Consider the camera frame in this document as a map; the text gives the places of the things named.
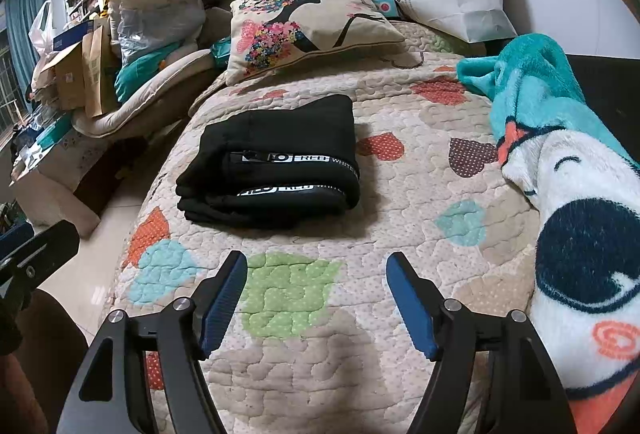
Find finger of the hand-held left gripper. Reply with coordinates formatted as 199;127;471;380
0;220;81;287

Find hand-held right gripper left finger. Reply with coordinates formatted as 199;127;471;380
56;250;249;434

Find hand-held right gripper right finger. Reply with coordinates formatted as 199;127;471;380
386;252;576;434

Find black pants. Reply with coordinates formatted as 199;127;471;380
175;94;362;230

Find person's leg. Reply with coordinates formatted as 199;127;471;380
10;289;89;434

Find beige storage bench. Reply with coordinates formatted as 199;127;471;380
10;129;132;238

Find heart-patterned quilted bed cover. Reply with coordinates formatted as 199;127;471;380
97;21;566;434

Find teal flat box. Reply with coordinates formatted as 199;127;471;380
37;116;74;148

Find open cardboard box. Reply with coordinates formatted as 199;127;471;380
40;41;89;113

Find beige padded mat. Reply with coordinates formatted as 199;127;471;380
75;49;222;138

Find brown paper bag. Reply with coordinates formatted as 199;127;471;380
82;21;119;118

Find teal cloth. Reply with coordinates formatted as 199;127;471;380
114;41;184;103

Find teal printed fleece blanket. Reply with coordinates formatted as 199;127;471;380
456;33;640;434

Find blue box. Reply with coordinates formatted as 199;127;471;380
52;26;96;53

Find blue curtain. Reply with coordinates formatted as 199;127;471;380
4;0;48;101

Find white plastic bag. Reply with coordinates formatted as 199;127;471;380
29;0;55;61

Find clear plastic bag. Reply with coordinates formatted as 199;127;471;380
109;0;206;61

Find teal tissue packet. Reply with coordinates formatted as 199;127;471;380
210;36;234;66

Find black furniture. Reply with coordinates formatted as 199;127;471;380
565;54;640;161

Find floral printed beige cushion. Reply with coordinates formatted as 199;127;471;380
222;0;407;87

